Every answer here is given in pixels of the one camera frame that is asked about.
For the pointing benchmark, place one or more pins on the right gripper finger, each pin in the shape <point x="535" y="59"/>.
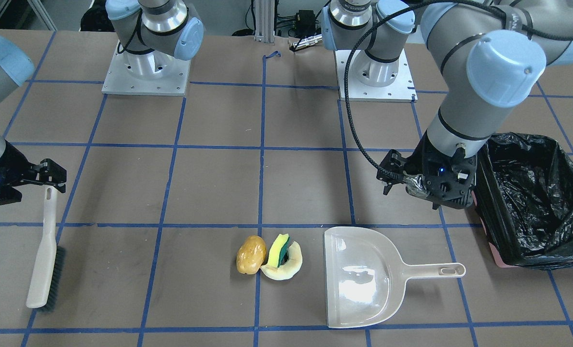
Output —
<point x="48" y="173"/>

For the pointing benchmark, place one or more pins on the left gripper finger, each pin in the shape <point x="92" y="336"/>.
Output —
<point x="396" y="163"/>

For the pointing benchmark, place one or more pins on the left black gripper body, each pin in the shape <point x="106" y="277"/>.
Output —
<point x="416" y="168"/>

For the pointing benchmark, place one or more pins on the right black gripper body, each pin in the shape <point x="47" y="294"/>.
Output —
<point x="7" y="165"/>

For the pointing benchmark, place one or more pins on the beige hand brush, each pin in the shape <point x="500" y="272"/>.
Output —
<point x="49" y="261"/>

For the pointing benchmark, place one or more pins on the beige plastic dustpan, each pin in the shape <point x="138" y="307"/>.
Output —
<point x="366" y="276"/>

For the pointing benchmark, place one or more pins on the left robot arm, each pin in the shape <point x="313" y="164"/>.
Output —
<point x="490" y="54"/>

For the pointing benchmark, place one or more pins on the black trash bag bin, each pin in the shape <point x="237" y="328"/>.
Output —
<point x="524" y="198"/>

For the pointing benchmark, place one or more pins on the yellow green sponge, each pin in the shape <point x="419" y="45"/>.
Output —
<point x="278" y="250"/>

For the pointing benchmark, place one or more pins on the brown potato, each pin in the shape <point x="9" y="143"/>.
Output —
<point x="251" y="255"/>

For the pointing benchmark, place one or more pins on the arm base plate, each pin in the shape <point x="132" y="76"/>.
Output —
<point x="372" y="81"/>
<point x="152" y="74"/>

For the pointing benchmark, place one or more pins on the aluminium frame post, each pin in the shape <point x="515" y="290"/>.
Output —
<point x="264" y="21"/>

